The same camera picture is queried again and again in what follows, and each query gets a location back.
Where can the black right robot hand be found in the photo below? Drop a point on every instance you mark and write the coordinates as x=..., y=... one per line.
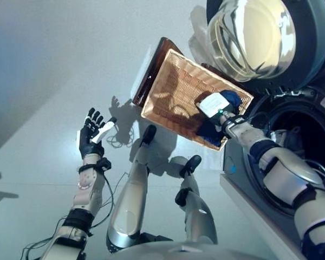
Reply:
x=215, y=105

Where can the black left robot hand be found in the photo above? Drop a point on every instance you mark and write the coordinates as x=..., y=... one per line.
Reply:
x=90, y=143

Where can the blue garment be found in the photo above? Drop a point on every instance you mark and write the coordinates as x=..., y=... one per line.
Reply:
x=208, y=130

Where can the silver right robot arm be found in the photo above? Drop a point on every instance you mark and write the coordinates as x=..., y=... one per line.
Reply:
x=284, y=173

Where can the large rectangular wicker basket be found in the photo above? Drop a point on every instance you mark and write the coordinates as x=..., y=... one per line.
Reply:
x=178, y=89

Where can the small blue drop sticker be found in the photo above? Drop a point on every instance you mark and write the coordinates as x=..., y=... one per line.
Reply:
x=232, y=168

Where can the silver left robot leg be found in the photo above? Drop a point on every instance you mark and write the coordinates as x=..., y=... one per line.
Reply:
x=132, y=195

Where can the silver robot leg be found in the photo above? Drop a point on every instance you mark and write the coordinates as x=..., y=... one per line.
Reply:
x=132, y=195
x=197, y=214

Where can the brown glossy stool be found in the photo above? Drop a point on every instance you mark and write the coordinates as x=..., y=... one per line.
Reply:
x=149, y=78

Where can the round glass washer door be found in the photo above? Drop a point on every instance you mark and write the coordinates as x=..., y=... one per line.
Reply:
x=260, y=40

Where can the silver right robot leg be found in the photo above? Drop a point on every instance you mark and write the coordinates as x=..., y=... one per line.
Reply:
x=197, y=214

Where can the grey robot torso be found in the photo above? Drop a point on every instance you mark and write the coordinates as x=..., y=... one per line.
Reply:
x=178, y=252

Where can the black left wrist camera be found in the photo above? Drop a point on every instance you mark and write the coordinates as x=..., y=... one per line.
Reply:
x=104, y=164

